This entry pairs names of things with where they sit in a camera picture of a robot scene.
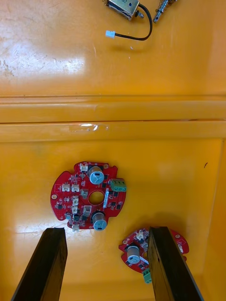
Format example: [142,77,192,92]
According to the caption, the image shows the metal solenoid with black cable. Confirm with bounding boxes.
[105,0,153,42]
[152,0,177,24]

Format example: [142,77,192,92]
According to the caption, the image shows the round red circuit board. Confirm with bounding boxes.
[118,227,190,285]
[50,161,127,233]

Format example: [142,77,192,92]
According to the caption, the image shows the yellow-orange plastic bin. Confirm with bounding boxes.
[0,121,226,301]
[0,0,226,123]

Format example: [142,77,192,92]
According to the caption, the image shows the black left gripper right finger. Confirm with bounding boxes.
[147,226,204,301]

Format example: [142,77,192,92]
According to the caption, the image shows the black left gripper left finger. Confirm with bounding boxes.
[11,227,68,301]

